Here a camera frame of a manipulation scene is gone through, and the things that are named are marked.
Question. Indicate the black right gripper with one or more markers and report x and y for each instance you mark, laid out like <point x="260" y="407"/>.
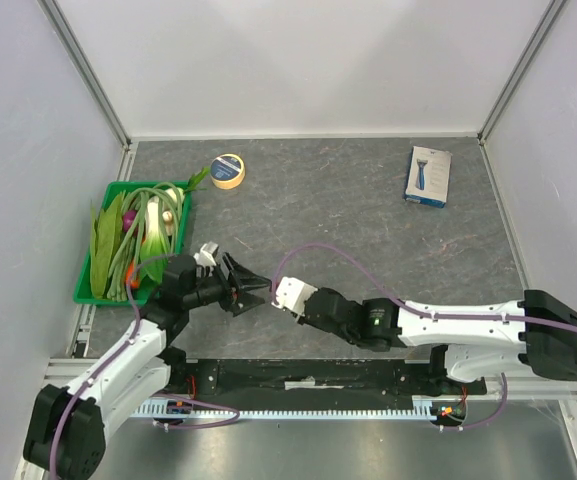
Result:
<point x="325" y="307"/>

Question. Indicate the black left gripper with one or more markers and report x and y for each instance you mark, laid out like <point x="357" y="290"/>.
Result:
<point x="235" y="288"/>

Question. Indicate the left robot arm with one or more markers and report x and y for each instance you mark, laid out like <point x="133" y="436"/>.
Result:
<point x="70" y="426"/>

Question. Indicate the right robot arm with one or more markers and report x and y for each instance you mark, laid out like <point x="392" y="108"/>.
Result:
<point x="532" y="334"/>

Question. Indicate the razor package box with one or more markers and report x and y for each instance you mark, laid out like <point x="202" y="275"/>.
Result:
<point x="428" y="177"/>

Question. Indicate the bok choy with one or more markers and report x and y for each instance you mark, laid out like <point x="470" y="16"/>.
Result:
<point x="156" y="244"/>

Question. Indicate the orange carrot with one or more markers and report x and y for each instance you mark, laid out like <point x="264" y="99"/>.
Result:
<point x="131" y="279"/>

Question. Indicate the masking tape roll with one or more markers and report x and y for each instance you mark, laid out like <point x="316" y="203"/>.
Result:
<point x="227" y="171"/>

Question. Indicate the green long beans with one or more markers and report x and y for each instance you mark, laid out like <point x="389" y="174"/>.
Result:
<point x="128" y="250"/>

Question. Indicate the purple onion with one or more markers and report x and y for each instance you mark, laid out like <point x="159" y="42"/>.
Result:
<point x="128" y="219"/>

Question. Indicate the green leafy vegetables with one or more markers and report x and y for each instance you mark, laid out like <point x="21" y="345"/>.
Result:
<point x="106" y="227"/>

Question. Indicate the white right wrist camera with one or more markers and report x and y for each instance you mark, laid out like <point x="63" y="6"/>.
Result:
<point x="291" y="295"/>

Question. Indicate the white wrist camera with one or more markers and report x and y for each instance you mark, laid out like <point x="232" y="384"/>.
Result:
<point x="206" y="258"/>
<point x="291" y="295"/>

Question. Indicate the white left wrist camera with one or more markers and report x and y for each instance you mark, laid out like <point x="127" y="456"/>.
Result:
<point x="206" y="258"/>

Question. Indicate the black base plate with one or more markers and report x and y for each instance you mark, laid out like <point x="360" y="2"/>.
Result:
<point x="315" y="384"/>

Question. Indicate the slotted cable duct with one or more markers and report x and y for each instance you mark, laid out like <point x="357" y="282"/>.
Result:
<point x="163" y="409"/>

